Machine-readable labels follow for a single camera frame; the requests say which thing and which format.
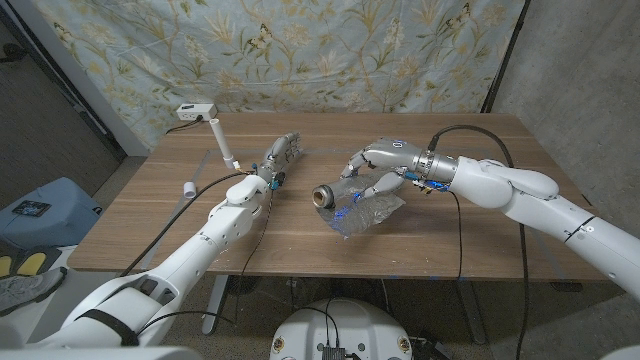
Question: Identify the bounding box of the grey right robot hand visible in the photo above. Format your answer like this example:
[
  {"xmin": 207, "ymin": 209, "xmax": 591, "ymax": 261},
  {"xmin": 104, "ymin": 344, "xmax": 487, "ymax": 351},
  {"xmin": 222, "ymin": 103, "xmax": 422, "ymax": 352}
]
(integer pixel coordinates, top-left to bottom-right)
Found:
[{"xmin": 339, "ymin": 137, "xmax": 426, "ymax": 199}]

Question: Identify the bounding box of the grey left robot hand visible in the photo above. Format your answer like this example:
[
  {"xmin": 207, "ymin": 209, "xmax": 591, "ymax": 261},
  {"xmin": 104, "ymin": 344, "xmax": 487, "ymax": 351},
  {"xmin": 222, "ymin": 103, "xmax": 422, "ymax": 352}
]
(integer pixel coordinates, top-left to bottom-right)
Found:
[{"xmin": 254, "ymin": 131, "xmax": 305, "ymax": 190}]

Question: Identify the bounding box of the crinkled aluminum foil roll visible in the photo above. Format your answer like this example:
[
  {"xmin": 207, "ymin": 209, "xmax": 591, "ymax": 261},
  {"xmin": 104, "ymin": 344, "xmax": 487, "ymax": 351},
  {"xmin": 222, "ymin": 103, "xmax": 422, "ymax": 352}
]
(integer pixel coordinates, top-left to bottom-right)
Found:
[{"xmin": 311, "ymin": 169, "xmax": 407, "ymax": 239}]

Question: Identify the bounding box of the white plastic tube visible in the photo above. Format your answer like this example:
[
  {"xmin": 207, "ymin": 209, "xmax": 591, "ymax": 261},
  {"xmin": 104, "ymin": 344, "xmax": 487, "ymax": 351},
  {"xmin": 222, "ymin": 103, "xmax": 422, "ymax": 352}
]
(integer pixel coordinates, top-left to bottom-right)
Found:
[{"xmin": 208, "ymin": 117, "xmax": 237, "ymax": 170}]

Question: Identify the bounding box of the white power strip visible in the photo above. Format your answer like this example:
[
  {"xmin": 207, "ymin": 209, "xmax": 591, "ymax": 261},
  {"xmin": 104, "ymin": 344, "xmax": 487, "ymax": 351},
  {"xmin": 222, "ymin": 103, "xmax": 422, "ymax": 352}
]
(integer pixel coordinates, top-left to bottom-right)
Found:
[{"xmin": 175, "ymin": 103, "xmax": 218, "ymax": 122}]

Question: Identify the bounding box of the floral light blue backdrop cloth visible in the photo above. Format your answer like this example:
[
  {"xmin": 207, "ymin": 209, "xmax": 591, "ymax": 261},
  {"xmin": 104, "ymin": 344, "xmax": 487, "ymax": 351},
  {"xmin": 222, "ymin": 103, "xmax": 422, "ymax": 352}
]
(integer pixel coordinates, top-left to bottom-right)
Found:
[{"xmin": 29, "ymin": 0, "xmax": 526, "ymax": 151}]

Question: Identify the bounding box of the black backdrop stand pole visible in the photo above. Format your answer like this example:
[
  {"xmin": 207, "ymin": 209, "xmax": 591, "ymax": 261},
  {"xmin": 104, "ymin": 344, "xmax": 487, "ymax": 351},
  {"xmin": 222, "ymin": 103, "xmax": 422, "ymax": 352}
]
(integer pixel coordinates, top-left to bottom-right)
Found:
[{"xmin": 479, "ymin": 0, "xmax": 530, "ymax": 114}]

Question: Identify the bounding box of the white table leg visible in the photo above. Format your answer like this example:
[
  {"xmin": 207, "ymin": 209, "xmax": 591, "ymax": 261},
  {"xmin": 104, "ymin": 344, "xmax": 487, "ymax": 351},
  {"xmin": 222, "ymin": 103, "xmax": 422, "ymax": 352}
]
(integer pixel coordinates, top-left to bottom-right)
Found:
[{"xmin": 201, "ymin": 274, "xmax": 231, "ymax": 335}]

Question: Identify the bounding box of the white robot torso dome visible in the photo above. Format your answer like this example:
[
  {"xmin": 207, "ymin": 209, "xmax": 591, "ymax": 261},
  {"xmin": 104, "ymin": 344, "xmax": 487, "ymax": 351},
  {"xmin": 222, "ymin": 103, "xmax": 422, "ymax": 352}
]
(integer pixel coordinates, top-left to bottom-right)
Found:
[{"xmin": 269, "ymin": 298, "xmax": 415, "ymax": 360}]

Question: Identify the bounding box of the grey table leg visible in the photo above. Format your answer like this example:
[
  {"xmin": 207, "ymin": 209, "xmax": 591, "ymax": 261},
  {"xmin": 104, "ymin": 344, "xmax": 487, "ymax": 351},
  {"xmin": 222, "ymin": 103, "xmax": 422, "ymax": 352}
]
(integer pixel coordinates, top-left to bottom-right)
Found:
[{"xmin": 454, "ymin": 280, "xmax": 489, "ymax": 345}]

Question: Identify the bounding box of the black flat printed card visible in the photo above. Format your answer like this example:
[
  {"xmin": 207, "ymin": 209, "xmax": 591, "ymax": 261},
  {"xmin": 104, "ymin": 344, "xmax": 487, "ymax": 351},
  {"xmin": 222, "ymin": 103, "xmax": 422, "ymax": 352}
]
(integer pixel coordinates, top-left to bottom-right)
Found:
[{"xmin": 11, "ymin": 200, "xmax": 52, "ymax": 218}]

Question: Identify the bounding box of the black mat with yellow pads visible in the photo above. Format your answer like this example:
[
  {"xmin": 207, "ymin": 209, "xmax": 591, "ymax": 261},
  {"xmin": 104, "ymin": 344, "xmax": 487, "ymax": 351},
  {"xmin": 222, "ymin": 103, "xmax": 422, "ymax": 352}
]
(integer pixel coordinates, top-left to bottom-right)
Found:
[{"xmin": 0, "ymin": 244, "xmax": 64, "ymax": 279}]

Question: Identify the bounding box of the grey sneaker shoe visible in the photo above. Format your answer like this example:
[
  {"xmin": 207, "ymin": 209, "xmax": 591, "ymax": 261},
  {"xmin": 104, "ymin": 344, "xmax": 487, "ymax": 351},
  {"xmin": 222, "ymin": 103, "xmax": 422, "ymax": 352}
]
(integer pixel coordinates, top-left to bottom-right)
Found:
[{"xmin": 0, "ymin": 266, "xmax": 68, "ymax": 317}]

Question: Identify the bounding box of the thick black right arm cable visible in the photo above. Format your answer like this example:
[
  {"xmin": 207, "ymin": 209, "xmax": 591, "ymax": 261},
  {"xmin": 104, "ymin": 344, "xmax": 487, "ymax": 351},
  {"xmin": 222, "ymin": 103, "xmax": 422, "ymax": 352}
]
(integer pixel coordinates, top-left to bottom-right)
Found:
[{"xmin": 426, "ymin": 124, "xmax": 530, "ymax": 360}]

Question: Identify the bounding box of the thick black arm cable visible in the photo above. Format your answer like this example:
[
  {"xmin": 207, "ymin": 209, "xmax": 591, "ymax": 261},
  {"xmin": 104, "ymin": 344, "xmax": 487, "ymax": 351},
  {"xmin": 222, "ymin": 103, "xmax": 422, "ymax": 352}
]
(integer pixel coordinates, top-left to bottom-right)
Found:
[
  {"xmin": 119, "ymin": 169, "xmax": 251, "ymax": 278},
  {"xmin": 426, "ymin": 124, "xmax": 530, "ymax": 360}
]

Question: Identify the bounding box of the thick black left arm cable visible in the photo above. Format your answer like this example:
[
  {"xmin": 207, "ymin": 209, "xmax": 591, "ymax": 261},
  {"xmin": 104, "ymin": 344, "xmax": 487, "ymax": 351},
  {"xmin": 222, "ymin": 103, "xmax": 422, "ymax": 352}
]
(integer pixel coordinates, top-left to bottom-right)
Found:
[{"xmin": 119, "ymin": 169, "xmax": 251, "ymax": 278}]

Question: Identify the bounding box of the thin black left wrist wire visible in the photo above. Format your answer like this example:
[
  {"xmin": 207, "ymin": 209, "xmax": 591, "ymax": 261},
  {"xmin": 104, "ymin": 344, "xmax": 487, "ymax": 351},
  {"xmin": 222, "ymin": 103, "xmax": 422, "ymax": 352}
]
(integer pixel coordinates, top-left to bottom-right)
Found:
[{"xmin": 137, "ymin": 187, "xmax": 275, "ymax": 336}]

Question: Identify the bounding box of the thin black wrist wire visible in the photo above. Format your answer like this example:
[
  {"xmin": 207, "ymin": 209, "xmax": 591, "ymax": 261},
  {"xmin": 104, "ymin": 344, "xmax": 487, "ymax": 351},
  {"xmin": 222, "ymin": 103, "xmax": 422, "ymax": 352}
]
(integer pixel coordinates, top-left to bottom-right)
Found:
[
  {"xmin": 447, "ymin": 191, "xmax": 464, "ymax": 281},
  {"xmin": 137, "ymin": 187, "xmax": 275, "ymax": 336}
]

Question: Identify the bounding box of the black power strip cord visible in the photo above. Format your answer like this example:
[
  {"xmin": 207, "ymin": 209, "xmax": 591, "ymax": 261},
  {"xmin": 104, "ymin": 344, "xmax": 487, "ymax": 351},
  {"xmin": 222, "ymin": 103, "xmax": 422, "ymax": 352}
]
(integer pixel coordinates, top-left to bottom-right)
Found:
[{"xmin": 165, "ymin": 115, "xmax": 205, "ymax": 135}]

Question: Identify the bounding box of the thin black right wrist wire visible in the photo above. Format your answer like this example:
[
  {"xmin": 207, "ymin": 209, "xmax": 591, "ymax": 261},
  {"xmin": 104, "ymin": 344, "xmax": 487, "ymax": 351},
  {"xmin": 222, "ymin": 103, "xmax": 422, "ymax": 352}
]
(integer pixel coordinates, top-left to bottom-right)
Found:
[{"xmin": 447, "ymin": 191, "xmax": 464, "ymax": 281}]

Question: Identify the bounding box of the white slanted frame post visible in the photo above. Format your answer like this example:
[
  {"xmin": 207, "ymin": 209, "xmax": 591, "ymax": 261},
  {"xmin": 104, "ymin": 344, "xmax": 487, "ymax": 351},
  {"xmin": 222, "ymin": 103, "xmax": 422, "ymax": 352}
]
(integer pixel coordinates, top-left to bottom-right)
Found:
[{"xmin": 7, "ymin": 0, "xmax": 151, "ymax": 157}]

